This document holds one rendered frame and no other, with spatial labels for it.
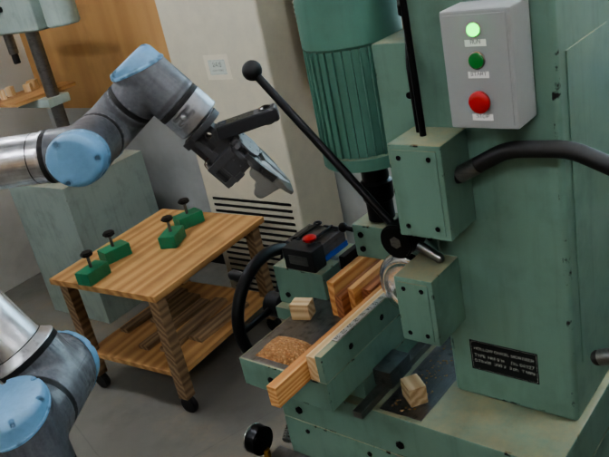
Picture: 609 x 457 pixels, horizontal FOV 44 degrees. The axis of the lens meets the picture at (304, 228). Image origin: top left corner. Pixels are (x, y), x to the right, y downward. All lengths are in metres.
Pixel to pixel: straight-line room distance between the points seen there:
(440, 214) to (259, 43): 1.84
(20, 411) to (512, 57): 1.06
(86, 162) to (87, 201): 2.31
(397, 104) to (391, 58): 0.08
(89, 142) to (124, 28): 2.59
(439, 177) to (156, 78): 0.52
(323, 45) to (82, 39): 2.90
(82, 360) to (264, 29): 1.56
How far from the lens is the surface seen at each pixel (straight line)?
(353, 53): 1.25
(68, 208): 3.49
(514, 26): 1.00
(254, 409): 2.82
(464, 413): 1.35
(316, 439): 1.54
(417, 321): 1.22
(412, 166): 1.09
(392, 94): 1.22
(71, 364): 1.67
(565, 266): 1.16
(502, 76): 1.01
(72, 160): 1.24
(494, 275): 1.22
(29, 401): 1.53
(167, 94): 1.32
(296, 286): 1.57
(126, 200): 3.68
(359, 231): 1.43
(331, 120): 1.30
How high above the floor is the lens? 1.65
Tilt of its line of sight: 23 degrees down
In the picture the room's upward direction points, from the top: 12 degrees counter-clockwise
